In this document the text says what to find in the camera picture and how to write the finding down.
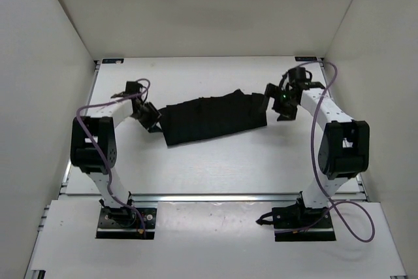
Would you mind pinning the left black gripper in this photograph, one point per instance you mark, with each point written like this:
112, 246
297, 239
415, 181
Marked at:
150, 125

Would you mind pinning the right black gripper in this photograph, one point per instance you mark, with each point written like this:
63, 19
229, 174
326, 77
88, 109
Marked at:
274, 92

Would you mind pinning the black skirt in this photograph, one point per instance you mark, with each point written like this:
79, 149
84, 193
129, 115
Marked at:
211, 117

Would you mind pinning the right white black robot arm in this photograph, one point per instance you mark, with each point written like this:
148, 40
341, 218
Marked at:
339, 144

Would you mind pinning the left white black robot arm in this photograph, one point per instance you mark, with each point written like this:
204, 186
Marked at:
93, 146

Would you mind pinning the right blue corner label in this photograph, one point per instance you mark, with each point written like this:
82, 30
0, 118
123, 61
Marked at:
305, 59

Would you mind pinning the blue corner label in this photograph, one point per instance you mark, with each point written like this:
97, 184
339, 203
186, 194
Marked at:
305, 59
112, 61

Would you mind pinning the left blue corner label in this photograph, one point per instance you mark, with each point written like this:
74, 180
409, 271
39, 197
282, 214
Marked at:
112, 61

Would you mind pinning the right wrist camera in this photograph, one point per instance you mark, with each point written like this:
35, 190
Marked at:
298, 78

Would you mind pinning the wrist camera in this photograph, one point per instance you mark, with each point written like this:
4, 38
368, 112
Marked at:
298, 78
133, 87

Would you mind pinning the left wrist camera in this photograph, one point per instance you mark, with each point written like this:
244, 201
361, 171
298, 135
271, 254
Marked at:
133, 87

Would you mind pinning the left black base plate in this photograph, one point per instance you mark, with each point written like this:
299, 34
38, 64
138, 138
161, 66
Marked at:
122, 223

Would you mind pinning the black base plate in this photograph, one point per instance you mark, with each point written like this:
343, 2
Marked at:
298, 224
122, 223

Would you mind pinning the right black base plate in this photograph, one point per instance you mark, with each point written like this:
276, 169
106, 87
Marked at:
298, 224

